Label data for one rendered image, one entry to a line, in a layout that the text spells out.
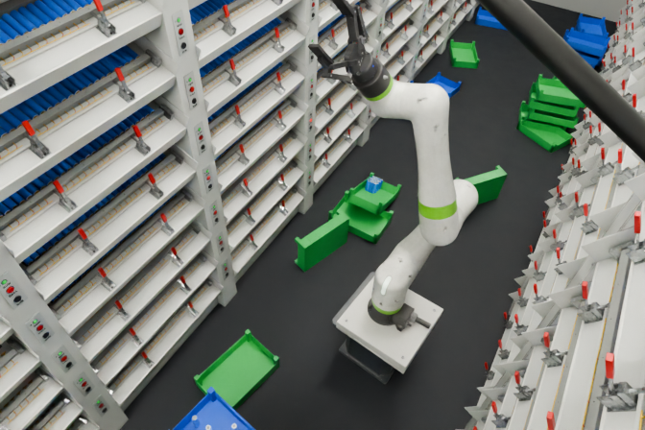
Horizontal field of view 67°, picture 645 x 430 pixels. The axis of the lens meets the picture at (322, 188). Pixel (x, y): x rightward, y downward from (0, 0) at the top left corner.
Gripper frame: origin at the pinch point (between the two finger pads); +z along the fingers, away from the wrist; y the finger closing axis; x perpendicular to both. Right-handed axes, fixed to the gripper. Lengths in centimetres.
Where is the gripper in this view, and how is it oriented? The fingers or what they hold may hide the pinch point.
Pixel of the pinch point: (326, 22)
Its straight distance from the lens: 117.3
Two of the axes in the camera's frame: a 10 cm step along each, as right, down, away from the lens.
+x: 7.8, 1.8, -5.9
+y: 3.5, -9.2, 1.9
